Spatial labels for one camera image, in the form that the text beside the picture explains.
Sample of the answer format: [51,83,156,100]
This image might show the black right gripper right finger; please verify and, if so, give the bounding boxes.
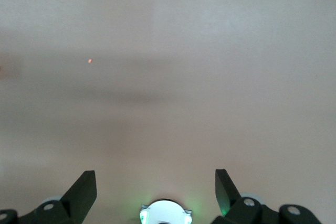
[211,168,323,224]

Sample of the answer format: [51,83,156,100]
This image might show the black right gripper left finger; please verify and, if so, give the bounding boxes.
[0,170,98,224]

